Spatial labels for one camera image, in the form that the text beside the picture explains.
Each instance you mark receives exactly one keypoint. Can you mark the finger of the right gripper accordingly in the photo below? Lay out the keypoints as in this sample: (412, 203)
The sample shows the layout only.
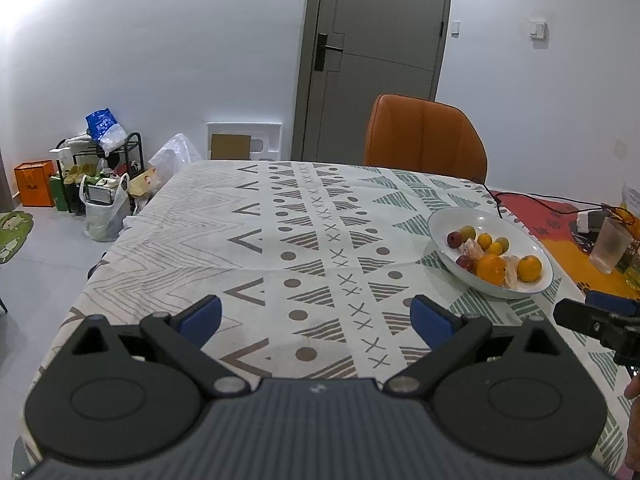
(616, 304)

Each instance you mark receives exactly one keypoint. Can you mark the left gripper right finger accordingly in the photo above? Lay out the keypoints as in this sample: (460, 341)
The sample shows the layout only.
(454, 342)

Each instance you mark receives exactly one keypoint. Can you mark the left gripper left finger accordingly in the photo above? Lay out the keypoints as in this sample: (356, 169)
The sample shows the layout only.
(177, 341)

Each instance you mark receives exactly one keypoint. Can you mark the large orange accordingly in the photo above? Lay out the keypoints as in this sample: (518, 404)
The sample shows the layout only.
(491, 269)

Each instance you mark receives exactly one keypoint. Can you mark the small red apple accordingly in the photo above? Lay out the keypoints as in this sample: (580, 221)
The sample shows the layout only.
(454, 239)
(467, 263)

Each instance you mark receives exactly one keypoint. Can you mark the small orange kumquat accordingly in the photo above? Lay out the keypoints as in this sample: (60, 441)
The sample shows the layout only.
(484, 240)
(495, 248)

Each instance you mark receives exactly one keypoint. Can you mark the person's right hand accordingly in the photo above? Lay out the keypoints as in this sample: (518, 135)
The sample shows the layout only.
(632, 392)

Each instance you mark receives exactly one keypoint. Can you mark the frosted plastic cup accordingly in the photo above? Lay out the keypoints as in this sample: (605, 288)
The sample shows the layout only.
(612, 242)

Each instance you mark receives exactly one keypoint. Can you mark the white power adapter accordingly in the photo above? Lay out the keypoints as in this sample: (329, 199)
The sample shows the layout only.
(590, 221)

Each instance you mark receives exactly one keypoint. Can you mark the yellow snack bag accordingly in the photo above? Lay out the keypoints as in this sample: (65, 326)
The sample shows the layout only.
(631, 205)

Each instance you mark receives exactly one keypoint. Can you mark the orange in plate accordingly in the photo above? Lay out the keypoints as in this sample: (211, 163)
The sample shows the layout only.
(529, 269)

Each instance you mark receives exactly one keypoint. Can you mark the green round fruit left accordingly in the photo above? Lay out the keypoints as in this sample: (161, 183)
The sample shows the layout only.
(467, 233)

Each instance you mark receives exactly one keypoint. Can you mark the green round fruit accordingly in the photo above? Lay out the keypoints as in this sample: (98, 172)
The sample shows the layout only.
(467, 233)
(504, 243)

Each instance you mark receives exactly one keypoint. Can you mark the green round fruit right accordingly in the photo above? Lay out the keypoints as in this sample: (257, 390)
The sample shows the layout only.
(504, 243)

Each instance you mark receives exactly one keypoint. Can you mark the red orange mat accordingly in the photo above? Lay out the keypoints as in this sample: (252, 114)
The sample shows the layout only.
(549, 221)

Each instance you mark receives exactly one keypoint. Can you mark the white ceramic plate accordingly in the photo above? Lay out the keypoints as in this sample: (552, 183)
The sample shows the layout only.
(446, 220)

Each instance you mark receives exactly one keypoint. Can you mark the white shopping bag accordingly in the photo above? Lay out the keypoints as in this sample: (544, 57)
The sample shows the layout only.
(105, 221)

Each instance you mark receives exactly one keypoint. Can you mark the patterned white tablecloth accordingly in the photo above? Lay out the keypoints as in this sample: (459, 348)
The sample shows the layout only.
(316, 266)

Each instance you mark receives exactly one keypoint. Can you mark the green box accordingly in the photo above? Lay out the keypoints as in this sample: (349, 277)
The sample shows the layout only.
(58, 193)

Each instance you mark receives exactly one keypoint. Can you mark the clear white plastic bag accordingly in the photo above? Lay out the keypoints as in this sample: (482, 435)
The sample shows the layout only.
(177, 153)

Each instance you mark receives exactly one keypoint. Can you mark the brown cardboard piece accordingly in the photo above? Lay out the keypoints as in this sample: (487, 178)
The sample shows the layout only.
(229, 146)

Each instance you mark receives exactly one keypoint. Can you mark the green patterned rug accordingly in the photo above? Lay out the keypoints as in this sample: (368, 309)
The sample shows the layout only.
(14, 229)

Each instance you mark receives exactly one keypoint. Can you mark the black metal rack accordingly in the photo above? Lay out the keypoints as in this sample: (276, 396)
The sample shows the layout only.
(78, 157)

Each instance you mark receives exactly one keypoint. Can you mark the orange leather chair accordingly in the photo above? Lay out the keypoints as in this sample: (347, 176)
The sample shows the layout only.
(418, 135)

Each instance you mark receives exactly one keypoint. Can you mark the white foam packaging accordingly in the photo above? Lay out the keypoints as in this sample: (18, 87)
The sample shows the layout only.
(266, 137)

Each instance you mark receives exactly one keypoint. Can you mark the orange gift box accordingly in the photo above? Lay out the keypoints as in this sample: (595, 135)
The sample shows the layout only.
(33, 183)

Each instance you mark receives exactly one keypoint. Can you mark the blue white plastic bag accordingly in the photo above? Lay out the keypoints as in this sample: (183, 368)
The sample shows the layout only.
(105, 130)

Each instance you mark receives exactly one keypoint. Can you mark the wall light switch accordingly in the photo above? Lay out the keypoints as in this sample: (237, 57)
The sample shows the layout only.
(538, 30)

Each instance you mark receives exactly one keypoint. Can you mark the small wall switch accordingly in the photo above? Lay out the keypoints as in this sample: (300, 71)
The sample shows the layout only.
(455, 29)

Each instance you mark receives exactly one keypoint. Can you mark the grey door with handle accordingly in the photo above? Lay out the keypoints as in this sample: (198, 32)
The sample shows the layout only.
(353, 51)

